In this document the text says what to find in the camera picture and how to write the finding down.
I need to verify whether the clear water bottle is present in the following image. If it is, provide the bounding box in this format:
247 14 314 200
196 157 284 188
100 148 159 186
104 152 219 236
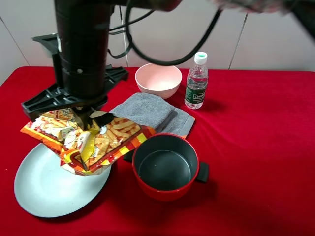
185 52 209 110

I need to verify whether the black cable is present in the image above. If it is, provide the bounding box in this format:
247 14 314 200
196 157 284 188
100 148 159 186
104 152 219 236
107 0 222 66

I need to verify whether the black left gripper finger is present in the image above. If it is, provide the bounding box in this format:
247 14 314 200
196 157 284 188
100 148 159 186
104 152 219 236
73 110 85 130

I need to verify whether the grey round plate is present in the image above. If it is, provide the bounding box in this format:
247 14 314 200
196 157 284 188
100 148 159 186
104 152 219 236
14 144 111 218

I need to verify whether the red pot with black handles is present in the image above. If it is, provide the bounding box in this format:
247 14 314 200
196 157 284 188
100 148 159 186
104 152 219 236
124 133 210 201

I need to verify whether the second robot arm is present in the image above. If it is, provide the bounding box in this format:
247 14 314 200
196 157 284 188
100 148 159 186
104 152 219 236
213 0 315 38

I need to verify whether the pink bowl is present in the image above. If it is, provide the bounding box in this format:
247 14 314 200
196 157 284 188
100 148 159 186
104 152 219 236
135 63 183 99

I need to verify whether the red tablecloth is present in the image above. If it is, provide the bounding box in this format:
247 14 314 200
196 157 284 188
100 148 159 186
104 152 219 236
0 66 315 236

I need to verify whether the grey folded towel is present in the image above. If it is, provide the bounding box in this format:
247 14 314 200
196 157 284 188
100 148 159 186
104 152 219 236
110 93 195 138

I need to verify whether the prawn cracker snack bag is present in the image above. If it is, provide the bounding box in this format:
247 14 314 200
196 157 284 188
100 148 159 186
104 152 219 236
21 109 155 176

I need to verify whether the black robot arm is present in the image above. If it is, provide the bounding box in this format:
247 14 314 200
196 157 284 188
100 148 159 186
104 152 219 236
54 0 127 130

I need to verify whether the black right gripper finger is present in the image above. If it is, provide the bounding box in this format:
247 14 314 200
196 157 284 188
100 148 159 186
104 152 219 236
85 109 95 129

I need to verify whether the black stand base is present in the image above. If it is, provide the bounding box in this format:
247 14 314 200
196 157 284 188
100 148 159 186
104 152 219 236
21 33 128 120

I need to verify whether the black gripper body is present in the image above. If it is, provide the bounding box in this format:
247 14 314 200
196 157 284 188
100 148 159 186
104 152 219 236
64 95 108 116

